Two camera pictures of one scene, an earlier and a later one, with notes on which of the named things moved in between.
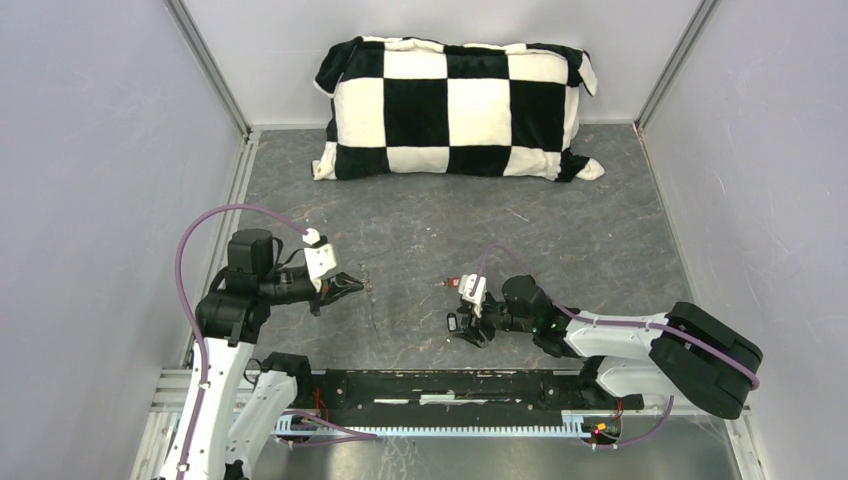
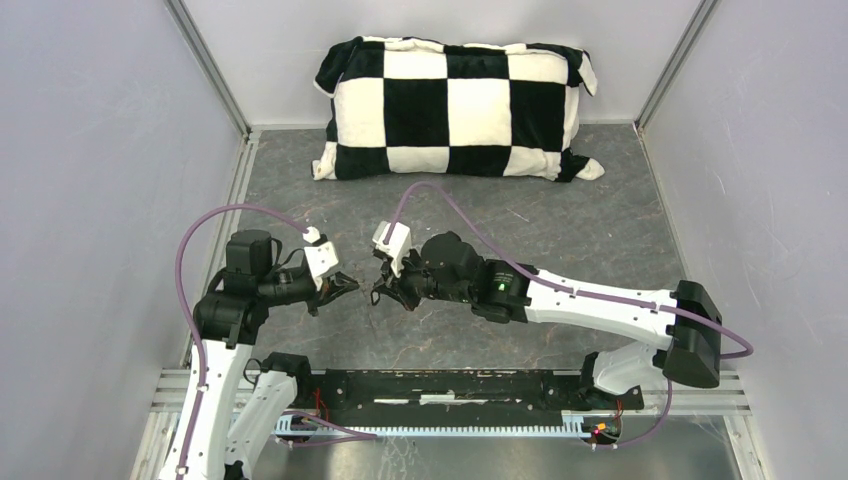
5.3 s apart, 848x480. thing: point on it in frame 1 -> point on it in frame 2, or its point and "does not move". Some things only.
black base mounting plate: x=427 y=397 does not move
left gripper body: x=324 y=292 does not move
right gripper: x=481 y=323 -> x=397 y=286
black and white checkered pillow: x=416 y=107 does not move
